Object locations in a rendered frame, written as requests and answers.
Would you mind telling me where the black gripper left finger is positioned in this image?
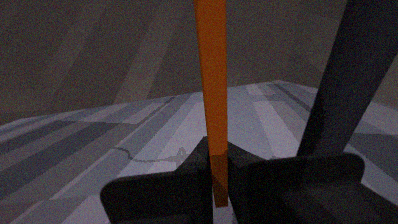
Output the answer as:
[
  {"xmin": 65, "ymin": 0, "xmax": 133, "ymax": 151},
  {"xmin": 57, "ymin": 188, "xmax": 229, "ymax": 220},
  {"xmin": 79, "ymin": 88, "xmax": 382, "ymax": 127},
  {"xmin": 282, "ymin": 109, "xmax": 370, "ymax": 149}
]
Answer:
[{"xmin": 100, "ymin": 136, "xmax": 213, "ymax": 224}]

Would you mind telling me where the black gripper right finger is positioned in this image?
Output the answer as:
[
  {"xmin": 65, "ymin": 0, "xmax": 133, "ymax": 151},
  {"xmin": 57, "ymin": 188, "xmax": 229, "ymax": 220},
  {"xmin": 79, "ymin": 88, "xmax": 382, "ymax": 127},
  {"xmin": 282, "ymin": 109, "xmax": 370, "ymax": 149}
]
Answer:
[{"xmin": 228, "ymin": 141, "xmax": 365, "ymax": 224}]

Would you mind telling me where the orange handle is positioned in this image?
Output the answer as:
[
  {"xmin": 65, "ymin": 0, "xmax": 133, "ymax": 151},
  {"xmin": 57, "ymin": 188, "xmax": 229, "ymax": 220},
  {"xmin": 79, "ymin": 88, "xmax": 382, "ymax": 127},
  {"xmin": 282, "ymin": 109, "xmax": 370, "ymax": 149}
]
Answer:
[{"xmin": 193, "ymin": 0, "xmax": 228, "ymax": 208}]

